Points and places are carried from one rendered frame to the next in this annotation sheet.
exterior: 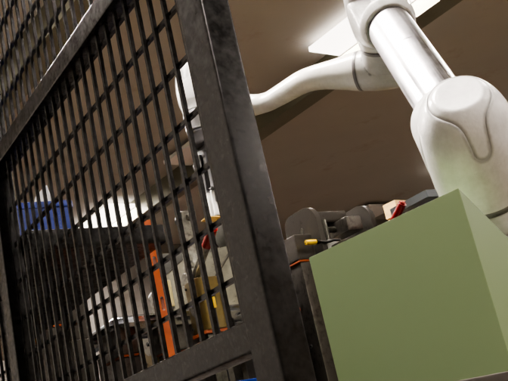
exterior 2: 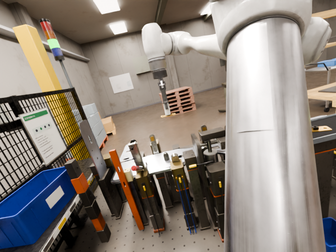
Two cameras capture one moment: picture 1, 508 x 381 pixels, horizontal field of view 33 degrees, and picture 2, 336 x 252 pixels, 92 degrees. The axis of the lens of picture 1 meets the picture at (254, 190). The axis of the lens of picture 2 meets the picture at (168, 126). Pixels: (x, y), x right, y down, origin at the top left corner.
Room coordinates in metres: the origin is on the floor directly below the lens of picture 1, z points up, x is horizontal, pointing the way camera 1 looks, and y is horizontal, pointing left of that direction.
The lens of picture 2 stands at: (1.40, -0.39, 1.47)
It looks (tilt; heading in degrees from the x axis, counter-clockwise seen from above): 17 degrees down; 35
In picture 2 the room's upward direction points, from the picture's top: 14 degrees counter-clockwise
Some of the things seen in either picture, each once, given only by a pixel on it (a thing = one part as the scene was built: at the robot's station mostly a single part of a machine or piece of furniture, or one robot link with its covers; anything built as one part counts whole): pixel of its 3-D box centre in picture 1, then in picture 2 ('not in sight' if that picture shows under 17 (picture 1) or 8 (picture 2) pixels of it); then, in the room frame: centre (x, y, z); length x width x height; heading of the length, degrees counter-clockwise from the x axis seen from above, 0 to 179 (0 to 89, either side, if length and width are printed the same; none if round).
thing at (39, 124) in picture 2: not in sight; (45, 135); (1.76, 0.76, 1.30); 0.23 x 0.02 x 0.31; 35
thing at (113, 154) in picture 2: (166, 331); (128, 193); (1.81, 0.25, 0.95); 0.03 x 0.01 x 0.50; 125
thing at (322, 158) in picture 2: not in sight; (311, 182); (2.12, -0.51, 0.92); 0.10 x 0.08 x 0.45; 125
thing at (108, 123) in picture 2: not in sight; (101, 123); (4.71, 4.75, 0.37); 1.29 x 0.99 x 0.73; 40
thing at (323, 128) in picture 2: not in sight; (314, 128); (2.12, -0.51, 1.17); 0.08 x 0.04 x 0.01; 105
